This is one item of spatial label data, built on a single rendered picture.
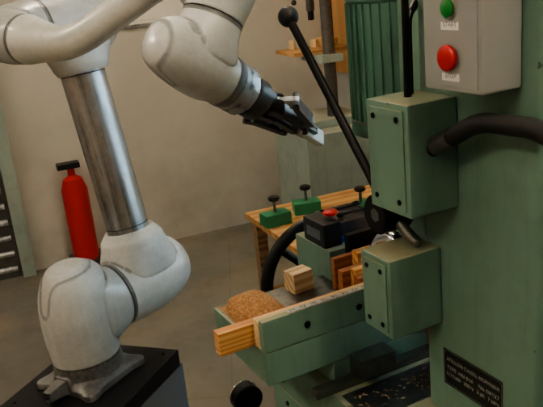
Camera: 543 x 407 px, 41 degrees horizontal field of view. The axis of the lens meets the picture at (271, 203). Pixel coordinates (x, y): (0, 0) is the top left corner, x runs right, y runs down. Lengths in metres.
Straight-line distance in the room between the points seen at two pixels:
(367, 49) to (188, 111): 3.13
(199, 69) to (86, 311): 0.68
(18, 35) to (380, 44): 0.71
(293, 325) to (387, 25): 0.49
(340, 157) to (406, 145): 2.64
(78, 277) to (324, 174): 2.12
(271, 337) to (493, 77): 0.55
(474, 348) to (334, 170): 2.57
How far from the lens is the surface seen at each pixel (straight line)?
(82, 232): 4.09
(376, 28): 1.15
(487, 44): 0.84
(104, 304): 1.63
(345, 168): 3.59
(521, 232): 0.93
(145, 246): 1.70
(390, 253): 1.03
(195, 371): 2.96
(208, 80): 1.15
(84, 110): 1.67
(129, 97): 4.15
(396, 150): 0.94
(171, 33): 1.12
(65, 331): 1.63
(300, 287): 1.35
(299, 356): 1.20
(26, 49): 1.49
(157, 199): 4.30
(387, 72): 1.15
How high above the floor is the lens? 1.47
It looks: 18 degrees down
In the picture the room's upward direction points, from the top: 6 degrees counter-clockwise
